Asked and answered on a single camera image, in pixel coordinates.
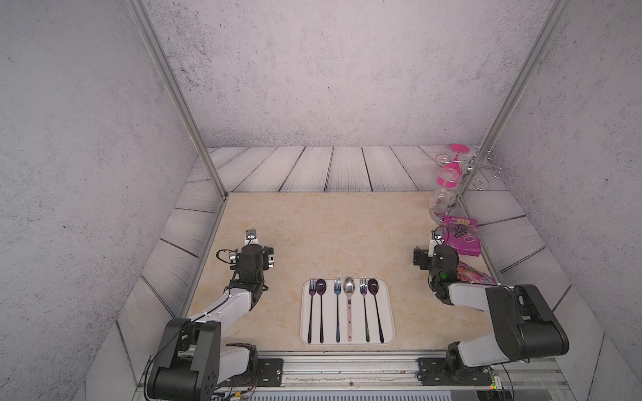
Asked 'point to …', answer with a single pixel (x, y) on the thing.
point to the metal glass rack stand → (478, 170)
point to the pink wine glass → (450, 173)
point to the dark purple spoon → (321, 287)
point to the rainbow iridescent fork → (363, 287)
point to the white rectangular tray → (385, 299)
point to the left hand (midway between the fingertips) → (254, 247)
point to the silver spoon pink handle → (349, 286)
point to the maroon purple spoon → (373, 287)
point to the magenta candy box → (462, 233)
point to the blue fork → (338, 286)
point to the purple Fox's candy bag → (466, 273)
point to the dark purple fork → (312, 292)
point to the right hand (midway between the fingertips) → (435, 246)
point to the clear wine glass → (440, 200)
